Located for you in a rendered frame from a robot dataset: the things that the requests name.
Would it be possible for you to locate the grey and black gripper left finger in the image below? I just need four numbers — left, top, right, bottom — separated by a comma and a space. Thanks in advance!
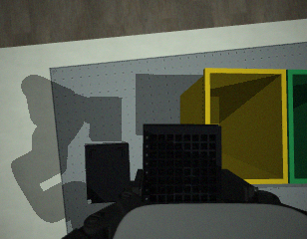
61, 169, 145, 239

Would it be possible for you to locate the yellow box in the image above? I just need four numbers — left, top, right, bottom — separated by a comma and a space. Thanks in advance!
180, 68, 288, 184

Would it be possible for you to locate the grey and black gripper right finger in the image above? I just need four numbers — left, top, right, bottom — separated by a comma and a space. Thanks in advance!
221, 169, 307, 215

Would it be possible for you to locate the green box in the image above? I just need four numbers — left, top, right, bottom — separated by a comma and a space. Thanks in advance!
284, 70, 307, 184

